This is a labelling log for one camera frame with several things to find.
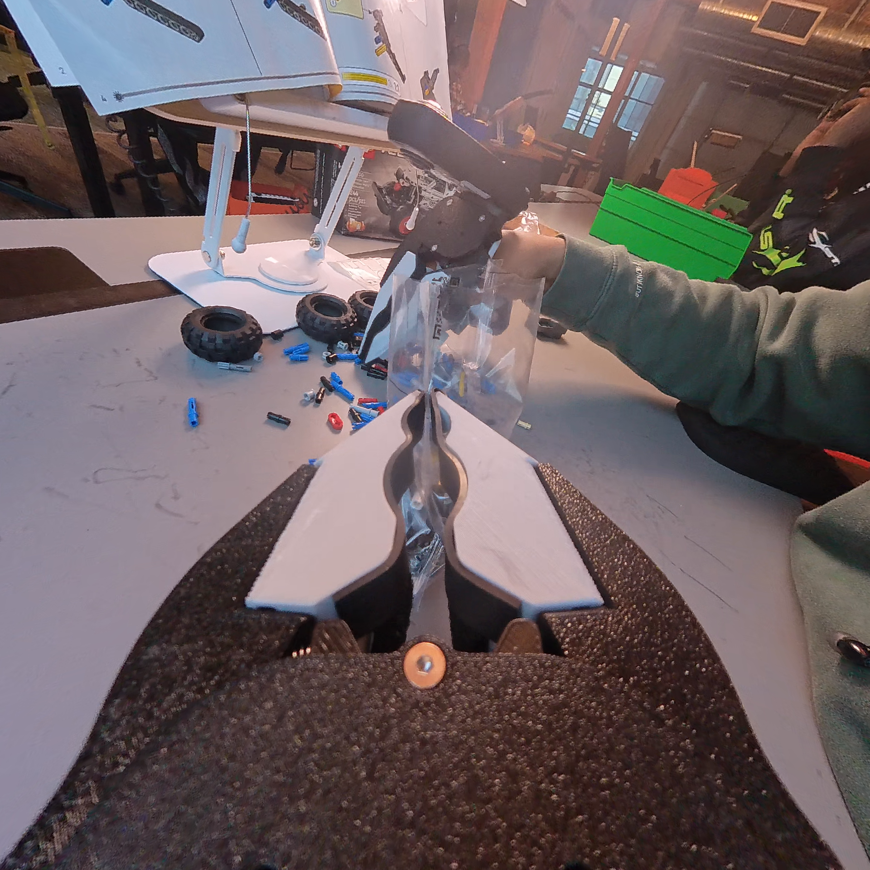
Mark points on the building instruction booklet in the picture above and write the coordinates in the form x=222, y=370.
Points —
x=177, y=48

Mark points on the clear plastic bag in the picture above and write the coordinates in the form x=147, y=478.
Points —
x=477, y=340

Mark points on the person's right hand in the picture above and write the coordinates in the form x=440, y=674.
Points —
x=530, y=252

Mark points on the grey toy pin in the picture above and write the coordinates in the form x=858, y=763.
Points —
x=234, y=366

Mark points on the grey desk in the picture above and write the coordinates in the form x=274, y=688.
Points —
x=122, y=517

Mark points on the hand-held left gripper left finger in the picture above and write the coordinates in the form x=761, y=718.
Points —
x=340, y=530

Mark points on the red plastic bin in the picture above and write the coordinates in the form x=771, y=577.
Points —
x=687, y=183

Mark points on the blue toy pin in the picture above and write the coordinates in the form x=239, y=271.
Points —
x=192, y=411

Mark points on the black toy pin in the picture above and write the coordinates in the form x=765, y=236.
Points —
x=279, y=419

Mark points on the orange crate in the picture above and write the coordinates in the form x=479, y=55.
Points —
x=272, y=197

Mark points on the small black toy part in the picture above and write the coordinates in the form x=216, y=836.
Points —
x=551, y=326

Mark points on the black toy tire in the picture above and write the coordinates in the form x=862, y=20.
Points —
x=362, y=306
x=310, y=322
x=201, y=338

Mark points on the black chair armrest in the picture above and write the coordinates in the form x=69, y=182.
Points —
x=761, y=456

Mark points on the person's right forearm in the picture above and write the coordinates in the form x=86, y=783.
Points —
x=721, y=326

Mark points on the pile of small toy parts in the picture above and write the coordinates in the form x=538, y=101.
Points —
x=347, y=387

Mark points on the black toy set box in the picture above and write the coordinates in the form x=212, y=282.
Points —
x=395, y=197

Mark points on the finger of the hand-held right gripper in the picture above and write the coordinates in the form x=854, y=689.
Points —
x=387, y=306

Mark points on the green plastic bin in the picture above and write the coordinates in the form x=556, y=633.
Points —
x=673, y=229

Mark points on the red toy connector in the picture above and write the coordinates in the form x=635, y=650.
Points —
x=335, y=422

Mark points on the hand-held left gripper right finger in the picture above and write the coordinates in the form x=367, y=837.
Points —
x=523, y=538

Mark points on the white booklet stand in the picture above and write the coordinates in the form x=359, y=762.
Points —
x=218, y=279

